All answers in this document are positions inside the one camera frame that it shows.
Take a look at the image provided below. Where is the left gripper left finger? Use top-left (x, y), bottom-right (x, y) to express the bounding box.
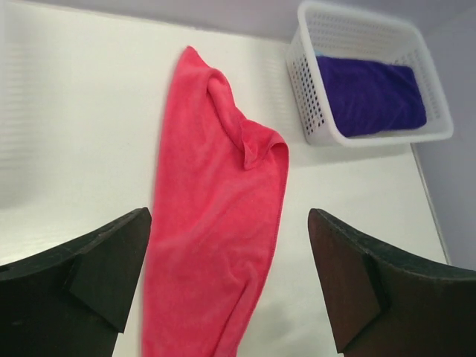
top-left (1, 208), bottom-right (152, 356)

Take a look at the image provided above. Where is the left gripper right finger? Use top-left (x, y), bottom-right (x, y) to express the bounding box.
top-left (308, 209), bottom-right (475, 356)

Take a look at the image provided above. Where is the pink towel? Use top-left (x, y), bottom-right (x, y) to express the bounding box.
top-left (141, 47), bottom-right (289, 356)

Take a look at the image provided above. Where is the purple towel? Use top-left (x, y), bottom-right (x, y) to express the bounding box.
top-left (316, 56), bottom-right (427, 138)

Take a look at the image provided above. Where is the right white plastic basket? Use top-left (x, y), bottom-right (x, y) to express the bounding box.
top-left (286, 1), bottom-right (454, 147)

